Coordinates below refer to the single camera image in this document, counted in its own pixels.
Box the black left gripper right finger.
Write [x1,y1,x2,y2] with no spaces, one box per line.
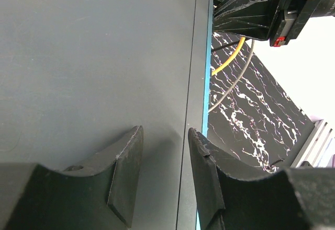
[188,128,334,229]

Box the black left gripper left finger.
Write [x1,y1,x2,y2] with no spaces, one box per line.
[1,126,143,229]

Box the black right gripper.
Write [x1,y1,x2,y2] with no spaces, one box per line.
[213,0,325,47]

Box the dark grey network switch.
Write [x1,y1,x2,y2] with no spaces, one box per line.
[1,0,211,229]

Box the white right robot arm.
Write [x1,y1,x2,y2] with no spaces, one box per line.
[213,0,334,47]

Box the black cable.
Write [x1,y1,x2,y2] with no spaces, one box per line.
[210,0,241,52]

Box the yellow fibre cable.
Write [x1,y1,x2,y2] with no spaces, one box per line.
[211,0,247,76]

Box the aluminium frame rail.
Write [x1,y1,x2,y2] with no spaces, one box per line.
[291,120,334,168]

